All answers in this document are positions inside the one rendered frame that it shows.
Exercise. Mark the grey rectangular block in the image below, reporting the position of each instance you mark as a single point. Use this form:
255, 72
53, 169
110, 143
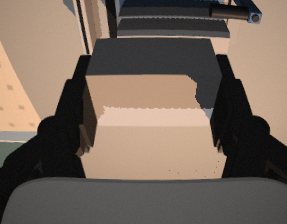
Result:
153, 81

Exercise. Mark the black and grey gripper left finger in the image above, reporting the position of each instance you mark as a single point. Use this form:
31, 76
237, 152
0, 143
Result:
73, 129

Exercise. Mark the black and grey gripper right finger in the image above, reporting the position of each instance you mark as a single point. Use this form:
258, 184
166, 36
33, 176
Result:
242, 137

